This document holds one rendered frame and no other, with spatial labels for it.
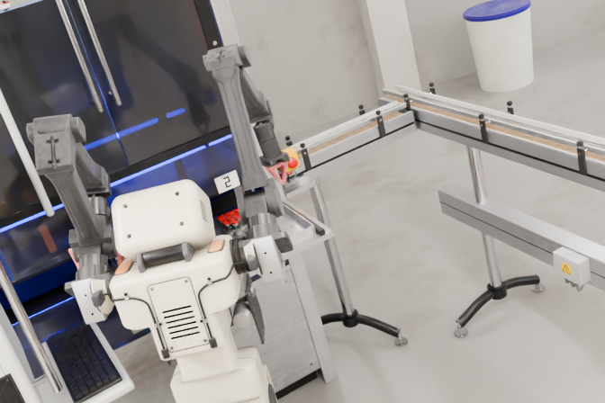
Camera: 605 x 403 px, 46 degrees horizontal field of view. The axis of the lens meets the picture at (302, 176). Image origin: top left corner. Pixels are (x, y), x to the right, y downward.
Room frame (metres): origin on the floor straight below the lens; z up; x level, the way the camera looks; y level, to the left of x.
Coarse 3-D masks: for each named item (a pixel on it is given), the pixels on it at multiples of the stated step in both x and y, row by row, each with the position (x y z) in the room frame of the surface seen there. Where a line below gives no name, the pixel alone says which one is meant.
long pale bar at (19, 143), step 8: (0, 96) 2.09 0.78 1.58; (0, 104) 2.09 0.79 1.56; (8, 112) 2.09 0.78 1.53; (8, 120) 2.09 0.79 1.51; (8, 128) 2.09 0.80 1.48; (16, 128) 2.10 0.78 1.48; (16, 136) 2.09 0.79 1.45; (16, 144) 2.09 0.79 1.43; (24, 152) 2.09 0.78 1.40; (24, 160) 2.09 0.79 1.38; (32, 168) 2.09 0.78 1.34; (32, 176) 2.09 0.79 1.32; (40, 184) 2.09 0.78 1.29; (40, 192) 2.09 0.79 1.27; (40, 200) 2.09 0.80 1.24; (48, 200) 2.10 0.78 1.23; (48, 208) 2.09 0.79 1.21
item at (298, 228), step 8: (288, 208) 2.24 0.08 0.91; (280, 216) 2.27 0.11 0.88; (288, 216) 2.25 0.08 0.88; (296, 216) 2.19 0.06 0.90; (280, 224) 2.21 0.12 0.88; (288, 224) 2.19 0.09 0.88; (296, 224) 2.17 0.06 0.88; (304, 224) 2.14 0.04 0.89; (312, 224) 2.08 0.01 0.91; (216, 232) 2.21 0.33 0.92; (224, 232) 2.26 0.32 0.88; (288, 232) 2.13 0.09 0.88; (296, 232) 2.12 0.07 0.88; (304, 232) 2.06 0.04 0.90; (312, 232) 2.07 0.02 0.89; (296, 240) 2.04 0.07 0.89
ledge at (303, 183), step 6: (300, 180) 2.53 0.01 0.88; (306, 180) 2.52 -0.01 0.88; (312, 180) 2.50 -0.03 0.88; (294, 186) 2.49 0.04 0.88; (300, 186) 2.48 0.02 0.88; (306, 186) 2.48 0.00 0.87; (312, 186) 2.48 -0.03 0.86; (288, 192) 2.46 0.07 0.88; (294, 192) 2.46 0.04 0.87; (300, 192) 2.46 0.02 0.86
